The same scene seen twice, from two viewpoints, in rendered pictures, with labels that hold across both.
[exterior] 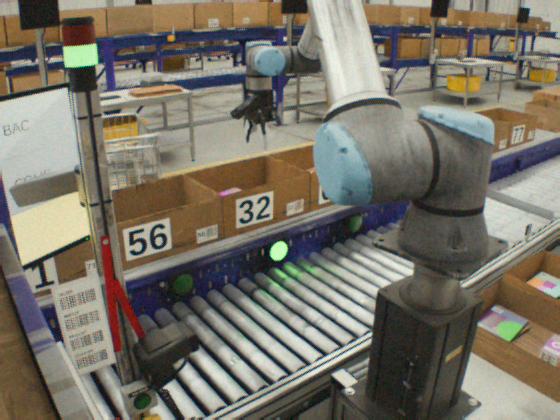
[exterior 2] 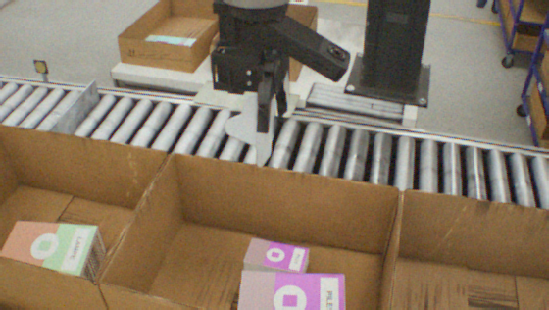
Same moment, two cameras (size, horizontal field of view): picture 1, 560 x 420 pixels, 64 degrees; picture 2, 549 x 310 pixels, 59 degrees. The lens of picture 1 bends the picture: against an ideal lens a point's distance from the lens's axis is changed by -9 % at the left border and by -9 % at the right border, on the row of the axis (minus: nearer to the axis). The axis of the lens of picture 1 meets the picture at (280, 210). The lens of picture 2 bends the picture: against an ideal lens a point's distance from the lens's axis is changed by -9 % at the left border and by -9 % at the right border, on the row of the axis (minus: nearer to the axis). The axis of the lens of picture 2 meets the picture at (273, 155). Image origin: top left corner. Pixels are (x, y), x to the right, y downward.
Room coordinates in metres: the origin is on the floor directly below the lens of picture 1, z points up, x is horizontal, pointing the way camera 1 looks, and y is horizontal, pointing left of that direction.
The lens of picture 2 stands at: (2.08, 0.53, 1.62)
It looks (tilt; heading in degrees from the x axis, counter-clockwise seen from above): 40 degrees down; 231
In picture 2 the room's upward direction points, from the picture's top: straight up
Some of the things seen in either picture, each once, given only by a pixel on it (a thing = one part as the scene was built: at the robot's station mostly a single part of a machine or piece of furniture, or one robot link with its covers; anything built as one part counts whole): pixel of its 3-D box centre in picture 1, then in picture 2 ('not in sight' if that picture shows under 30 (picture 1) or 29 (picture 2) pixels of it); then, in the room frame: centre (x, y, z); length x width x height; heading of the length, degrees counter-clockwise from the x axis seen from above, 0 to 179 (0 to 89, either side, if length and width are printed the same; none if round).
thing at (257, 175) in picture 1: (247, 193); (262, 270); (1.78, 0.13, 0.96); 0.39 x 0.29 x 0.17; 127
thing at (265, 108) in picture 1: (260, 105); (253, 42); (1.74, 0.07, 1.32); 0.09 x 0.08 x 0.12; 127
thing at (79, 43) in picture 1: (79, 45); not in sight; (0.74, 0.30, 1.62); 0.05 x 0.05 x 0.06
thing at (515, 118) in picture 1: (503, 127); not in sight; (2.96, -1.44, 0.96); 0.39 x 0.29 x 0.17; 128
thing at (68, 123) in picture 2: not in sight; (59, 135); (1.84, -0.71, 0.76); 0.46 x 0.01 x 0.09; 37
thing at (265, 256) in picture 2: not in sight; (276, 263); (1.72, 0.10, 0.91); 0.10 x 0.06 x 0.05; 126
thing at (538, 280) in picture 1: (543, 288); (166, 47); (1.36, -0.93, 0.78); 0.19 x 0.14 x 0.02; 126
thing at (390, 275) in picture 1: (380, 271); (198, 169); (1.59, -0.38, 0.72); 0.52 x 0.05 x 0.05; 37
